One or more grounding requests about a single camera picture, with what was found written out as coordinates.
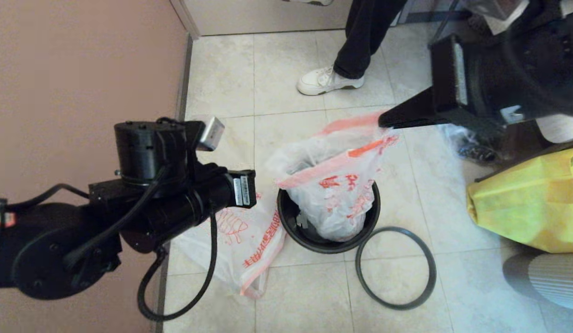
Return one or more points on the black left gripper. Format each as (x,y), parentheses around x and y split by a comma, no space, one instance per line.
(175,212)

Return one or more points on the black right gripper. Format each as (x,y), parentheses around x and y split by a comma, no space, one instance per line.
(489,78)

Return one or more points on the white red-print plastic bag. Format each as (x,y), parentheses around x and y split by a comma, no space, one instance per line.
(258,249)

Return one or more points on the white liner bag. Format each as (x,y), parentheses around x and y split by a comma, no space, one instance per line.
(332,194)

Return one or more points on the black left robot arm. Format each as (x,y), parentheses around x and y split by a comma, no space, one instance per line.
(36,249)

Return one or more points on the clear plastic bag with rubbish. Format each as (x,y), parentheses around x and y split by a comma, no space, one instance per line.
(471,148)

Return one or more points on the black round trash bin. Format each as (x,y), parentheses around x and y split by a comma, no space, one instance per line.
(293,229)

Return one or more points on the yellow plastic bag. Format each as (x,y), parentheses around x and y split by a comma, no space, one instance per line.
(522,203)

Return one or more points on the person's leg dark trousers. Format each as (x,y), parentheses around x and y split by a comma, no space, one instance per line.
(365,37)

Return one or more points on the grey metal furniture leg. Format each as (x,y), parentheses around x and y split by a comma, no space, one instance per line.
(446,23)

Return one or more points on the white sneaker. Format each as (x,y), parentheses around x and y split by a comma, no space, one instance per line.
(323,83)
(309,1)

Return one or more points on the beige striped sofa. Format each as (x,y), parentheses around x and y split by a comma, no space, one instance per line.
(563,129)

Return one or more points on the round striped grey stool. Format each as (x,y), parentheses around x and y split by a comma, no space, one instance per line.
(554,282)

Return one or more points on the small left wrist camera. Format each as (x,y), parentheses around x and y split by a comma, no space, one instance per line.
(212,132)

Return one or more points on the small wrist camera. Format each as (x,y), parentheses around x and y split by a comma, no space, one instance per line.
(494,7)
(212,132)

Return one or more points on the small right wrist camera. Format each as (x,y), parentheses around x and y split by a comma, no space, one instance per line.
(494,7)

